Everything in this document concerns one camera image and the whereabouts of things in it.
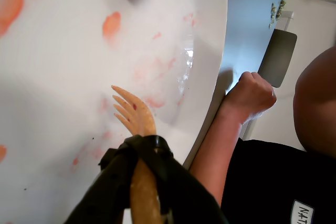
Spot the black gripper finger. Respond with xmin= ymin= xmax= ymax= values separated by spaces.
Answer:
xmin=140 ymin=155 xmax=229 ymax=224
xmin=64 ymin=154 xmax=140 ymax=224

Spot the seated woman in black top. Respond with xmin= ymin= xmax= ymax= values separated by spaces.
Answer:
xmin=219 ymin=45 xmax=336 ymax=224

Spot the white name tag sticker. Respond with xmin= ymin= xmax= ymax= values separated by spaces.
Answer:
xmin=290 ymin=199 xmax=316 ymax=224

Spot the white ceramic plate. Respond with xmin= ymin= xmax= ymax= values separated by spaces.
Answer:
xmin=0 ymin=0 xmax=228 ymax=224

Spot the small green scrap clump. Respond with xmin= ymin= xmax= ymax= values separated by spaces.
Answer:
xmin=268 ymin=3 xmax=278 ymax=29

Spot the large green scrap clump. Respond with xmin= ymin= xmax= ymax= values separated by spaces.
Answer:
xmin=276 ymin=0 xmax=287 ymax=18

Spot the black strap binding fork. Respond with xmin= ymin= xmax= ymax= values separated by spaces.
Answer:
xmin=98 ymin=134 xmax=174 ymax=173

